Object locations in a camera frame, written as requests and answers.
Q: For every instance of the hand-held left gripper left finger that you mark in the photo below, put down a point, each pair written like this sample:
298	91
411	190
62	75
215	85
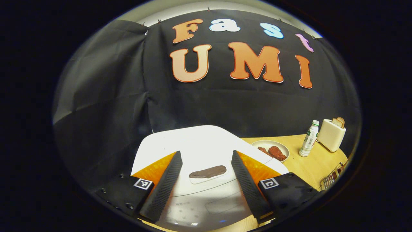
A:
164	187

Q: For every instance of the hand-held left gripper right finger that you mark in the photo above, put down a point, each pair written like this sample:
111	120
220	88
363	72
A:
246	185

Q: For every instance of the white rice cooker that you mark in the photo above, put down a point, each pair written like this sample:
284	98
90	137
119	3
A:
202	145

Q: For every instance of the red meat piece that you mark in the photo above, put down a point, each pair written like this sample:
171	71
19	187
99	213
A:
263	150
277	153

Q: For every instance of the white round plate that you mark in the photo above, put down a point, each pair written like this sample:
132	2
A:
257	143

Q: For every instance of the white milk bottle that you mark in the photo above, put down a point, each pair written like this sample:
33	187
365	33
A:
309	140

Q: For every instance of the black backdrop cloth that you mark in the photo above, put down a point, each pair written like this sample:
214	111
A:
225	106

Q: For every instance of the white toaster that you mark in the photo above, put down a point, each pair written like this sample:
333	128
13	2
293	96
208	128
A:
330	137

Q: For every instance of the toast slice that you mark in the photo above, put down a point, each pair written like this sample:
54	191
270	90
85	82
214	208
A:
336	122
342	121

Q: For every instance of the row of black cloth clips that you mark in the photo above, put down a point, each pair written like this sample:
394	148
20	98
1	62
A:
208	9

